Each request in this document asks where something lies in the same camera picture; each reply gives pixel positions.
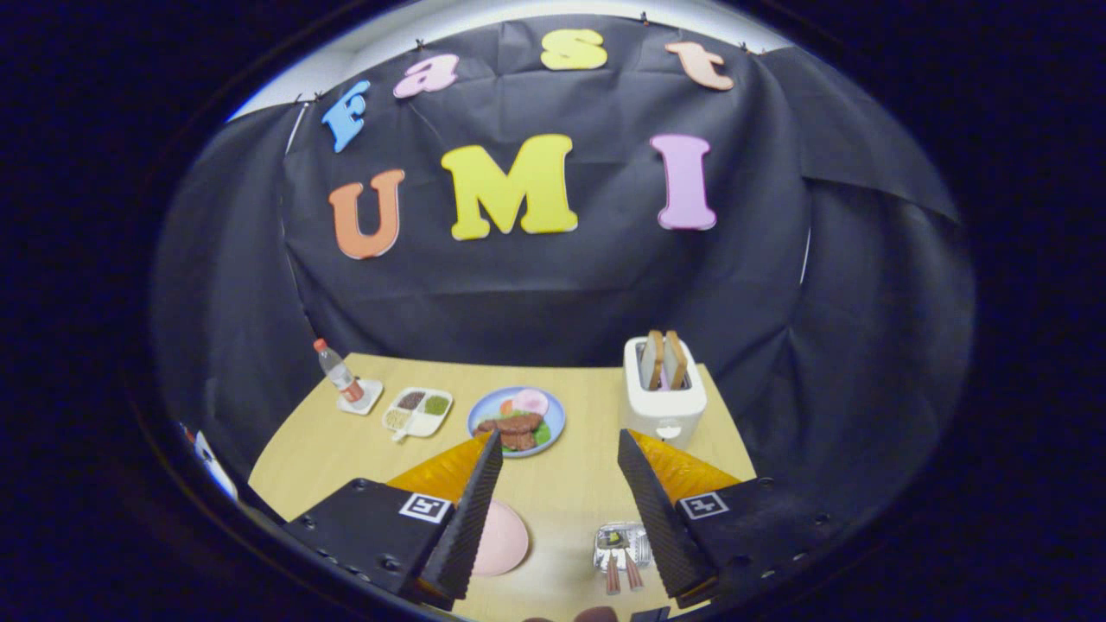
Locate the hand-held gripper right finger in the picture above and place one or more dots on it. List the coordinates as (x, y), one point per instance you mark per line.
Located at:
(657, 518)

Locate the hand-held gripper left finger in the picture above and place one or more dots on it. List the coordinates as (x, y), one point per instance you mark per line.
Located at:
(471, 518)

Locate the pink plate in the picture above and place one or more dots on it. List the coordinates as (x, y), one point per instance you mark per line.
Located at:
(501, 540)

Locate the brown meat patty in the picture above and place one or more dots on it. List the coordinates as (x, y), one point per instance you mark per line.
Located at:
(518, 423)
(518, 441)

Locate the white divided dish of beans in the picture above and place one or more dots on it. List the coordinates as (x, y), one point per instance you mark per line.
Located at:
(421, 424)

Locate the green lettuce leaf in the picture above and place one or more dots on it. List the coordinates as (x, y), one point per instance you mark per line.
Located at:
(543, 434)

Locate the white toaster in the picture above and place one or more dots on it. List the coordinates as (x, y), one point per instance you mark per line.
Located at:
(665, 408)

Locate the blue plate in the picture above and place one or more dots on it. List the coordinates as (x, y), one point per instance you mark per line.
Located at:
(486, 406)

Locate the pink ham slice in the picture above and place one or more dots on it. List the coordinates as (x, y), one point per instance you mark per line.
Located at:
(530, 402)

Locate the white square coaster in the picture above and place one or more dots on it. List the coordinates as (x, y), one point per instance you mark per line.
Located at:
(371, 396)

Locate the toast slice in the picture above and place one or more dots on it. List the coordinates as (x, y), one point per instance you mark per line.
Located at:
(676, 358)
(654, 358)

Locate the clear water bottle red label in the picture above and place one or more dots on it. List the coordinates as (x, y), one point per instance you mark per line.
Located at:
(341, 376)

